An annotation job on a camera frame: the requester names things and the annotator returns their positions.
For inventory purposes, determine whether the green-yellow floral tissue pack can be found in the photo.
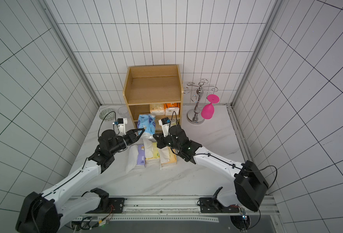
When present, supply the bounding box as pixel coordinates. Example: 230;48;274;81
143;138;160;164

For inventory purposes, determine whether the orange-yellow tissue pack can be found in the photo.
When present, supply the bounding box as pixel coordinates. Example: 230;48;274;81
158;147;177;170

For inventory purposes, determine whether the purple dog tissue pack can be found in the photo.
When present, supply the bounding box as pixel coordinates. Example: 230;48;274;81
125;144;146;173

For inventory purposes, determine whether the light blue tissue pack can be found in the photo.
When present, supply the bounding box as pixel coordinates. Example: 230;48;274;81
137;114;155;140

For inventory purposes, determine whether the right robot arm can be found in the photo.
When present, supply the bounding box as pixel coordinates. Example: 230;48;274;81
153;125;269;212

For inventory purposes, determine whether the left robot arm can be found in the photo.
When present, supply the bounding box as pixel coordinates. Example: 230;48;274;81
16;128;145;233

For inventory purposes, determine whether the pale green tissue pack bottom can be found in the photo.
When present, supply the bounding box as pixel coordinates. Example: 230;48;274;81
170;119;179;126

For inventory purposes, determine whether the cream yellow tissue pack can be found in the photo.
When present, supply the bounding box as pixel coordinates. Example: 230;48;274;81
150;103;165;116

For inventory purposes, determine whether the orange tissue pack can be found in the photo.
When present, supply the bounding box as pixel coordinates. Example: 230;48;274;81
164;103;180;116

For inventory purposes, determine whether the wooden three-tier shelf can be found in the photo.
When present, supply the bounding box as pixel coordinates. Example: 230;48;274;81
123;65;184;126

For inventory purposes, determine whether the clear plastic cup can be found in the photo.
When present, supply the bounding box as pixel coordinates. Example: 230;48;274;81
118;106;130;119

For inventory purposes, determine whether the green patterned ceramic bowl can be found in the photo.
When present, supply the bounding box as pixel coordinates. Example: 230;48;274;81
99;108;116;121

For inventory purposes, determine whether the chrome glass holder stand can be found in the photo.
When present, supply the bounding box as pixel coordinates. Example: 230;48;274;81
184;79;218;125

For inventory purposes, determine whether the pink plastic wine glass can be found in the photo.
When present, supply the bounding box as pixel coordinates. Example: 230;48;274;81
201;94;220;119

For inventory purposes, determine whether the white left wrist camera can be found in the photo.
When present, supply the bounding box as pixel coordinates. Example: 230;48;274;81
114;118;128;134

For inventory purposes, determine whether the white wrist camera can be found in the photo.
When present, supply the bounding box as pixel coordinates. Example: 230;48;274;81
114;118;128;134
158;117;171;137

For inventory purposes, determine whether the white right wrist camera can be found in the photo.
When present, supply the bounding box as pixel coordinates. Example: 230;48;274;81
158;117;171;137

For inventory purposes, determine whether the black right camera cable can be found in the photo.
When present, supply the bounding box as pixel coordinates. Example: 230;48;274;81
168;110;278;231

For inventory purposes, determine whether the black camera cable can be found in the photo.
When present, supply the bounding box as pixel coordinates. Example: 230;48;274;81
97;111;117;139
168;110;278;231

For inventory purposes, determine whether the black left camera cable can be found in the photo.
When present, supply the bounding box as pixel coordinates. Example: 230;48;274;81
97;111;117;139

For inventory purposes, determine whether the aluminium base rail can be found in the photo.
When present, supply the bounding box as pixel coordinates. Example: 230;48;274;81
57;193;280;226

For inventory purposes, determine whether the aluminium corner post left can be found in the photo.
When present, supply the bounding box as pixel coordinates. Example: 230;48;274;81
37;0;101;106

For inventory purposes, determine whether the aluminium corner post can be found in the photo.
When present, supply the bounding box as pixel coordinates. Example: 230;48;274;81
230;0;285;108
37;0;101;106

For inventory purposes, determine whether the aluminium corner post right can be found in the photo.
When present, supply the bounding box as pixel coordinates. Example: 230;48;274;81
230;0;285;108

